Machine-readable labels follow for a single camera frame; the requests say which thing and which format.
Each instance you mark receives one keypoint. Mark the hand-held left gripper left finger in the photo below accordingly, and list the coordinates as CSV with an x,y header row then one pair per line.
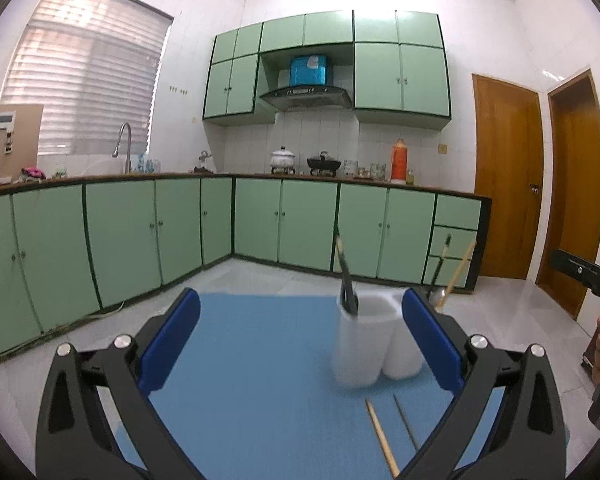
x,y
170,345

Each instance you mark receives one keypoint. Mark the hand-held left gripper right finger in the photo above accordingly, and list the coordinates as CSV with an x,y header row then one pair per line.
x,y
430,345

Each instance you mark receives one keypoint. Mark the metal spoon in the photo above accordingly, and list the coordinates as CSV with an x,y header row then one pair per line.
x,y
437,296

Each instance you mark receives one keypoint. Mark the white utensil holder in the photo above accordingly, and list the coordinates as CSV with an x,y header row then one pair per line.
x,y
360,355

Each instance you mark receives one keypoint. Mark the wooden chopstick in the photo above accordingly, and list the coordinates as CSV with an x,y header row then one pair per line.
x,y
380,435
457,272

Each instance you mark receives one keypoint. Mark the dark chopstick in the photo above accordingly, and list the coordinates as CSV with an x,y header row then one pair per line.
x,y
351,300
405,421
442,260
341,255

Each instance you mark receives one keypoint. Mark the wooden door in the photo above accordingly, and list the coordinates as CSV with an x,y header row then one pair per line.
x,y
575,185
505,170

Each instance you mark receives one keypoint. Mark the blue table mat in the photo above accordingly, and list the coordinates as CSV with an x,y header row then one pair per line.
x,y
260,360

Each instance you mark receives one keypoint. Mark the small yellow bottle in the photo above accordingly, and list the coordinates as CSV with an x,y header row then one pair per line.
x,y
410,176

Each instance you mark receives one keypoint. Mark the green base cabinets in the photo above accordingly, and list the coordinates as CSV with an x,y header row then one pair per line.
x,y
305,220

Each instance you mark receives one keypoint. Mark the clear glass cups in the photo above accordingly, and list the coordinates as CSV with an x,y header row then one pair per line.
x,y
147,164

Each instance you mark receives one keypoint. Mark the glass jar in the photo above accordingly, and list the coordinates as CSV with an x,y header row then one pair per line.
x,y
378,170
351,167

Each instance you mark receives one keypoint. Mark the orange thermos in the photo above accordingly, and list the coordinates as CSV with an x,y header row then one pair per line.
x,y
398,162

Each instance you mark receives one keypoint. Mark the metal sink faucet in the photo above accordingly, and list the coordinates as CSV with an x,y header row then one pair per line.
x,y
129,150

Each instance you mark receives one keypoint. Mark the black wok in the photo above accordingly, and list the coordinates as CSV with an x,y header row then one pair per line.
x,y
324,162

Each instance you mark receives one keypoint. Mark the white cooking pot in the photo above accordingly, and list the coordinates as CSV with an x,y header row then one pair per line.
x,y
282,160

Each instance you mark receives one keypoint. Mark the pink cloth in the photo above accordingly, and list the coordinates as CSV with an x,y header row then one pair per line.
x,y
32,172

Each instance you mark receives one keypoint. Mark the cardboard box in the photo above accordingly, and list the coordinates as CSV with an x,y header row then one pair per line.
x,y
27,140

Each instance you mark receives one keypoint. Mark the range hood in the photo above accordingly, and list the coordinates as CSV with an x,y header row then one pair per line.
x,y
305,97

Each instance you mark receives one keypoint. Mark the window blinds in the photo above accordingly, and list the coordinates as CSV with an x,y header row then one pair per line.
x,y
80,75

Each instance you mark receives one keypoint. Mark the blue box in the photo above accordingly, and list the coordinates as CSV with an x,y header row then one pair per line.
x,y
305,72

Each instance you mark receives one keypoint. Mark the wall hooks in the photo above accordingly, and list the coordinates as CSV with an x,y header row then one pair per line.
x,y
177,91

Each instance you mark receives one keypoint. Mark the green wall cabinets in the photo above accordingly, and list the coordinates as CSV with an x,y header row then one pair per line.
x,y
420,75

